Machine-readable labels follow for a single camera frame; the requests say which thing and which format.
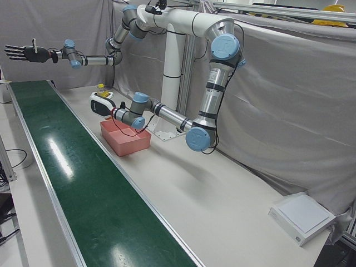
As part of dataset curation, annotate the yellow hard hat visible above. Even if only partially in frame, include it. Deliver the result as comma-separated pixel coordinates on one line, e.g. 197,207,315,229
310,17,350,29
322,3,348,14

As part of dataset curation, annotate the black pedestal camera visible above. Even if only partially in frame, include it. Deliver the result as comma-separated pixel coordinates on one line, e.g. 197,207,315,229
144,0,168,16

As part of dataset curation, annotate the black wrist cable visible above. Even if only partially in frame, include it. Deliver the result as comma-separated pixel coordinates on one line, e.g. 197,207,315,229
110,108,154,137

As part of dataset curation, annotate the orange juice bottle yellow cap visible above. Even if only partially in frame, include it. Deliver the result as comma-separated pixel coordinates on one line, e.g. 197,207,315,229
96,83,111,98

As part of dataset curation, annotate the aluminium extrusion post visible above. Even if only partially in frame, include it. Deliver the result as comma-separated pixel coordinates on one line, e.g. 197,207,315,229
0,132,18,184

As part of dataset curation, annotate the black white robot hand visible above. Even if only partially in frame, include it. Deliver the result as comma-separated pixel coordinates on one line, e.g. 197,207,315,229
88,90,117,118
3,38,51,64

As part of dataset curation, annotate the green conveyor belt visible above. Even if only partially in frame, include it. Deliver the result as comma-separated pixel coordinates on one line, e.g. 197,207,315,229
6,79,207,267

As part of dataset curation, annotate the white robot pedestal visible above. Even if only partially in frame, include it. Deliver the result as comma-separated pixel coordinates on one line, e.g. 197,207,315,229
135,4,236,143

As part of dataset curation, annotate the pink plastic basket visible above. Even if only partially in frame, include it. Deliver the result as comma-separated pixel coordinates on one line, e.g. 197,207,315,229
99,118,153,158

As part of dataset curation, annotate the gray fabric curtain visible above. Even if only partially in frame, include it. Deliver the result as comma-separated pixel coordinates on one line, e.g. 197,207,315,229
0,0,356,245

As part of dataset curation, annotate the white flat box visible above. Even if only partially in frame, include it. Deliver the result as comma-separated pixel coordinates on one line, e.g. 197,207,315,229
268,191,337,248

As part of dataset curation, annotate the white conveyor control box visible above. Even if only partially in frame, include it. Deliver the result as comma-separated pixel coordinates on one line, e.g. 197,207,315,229
0,80,13,105

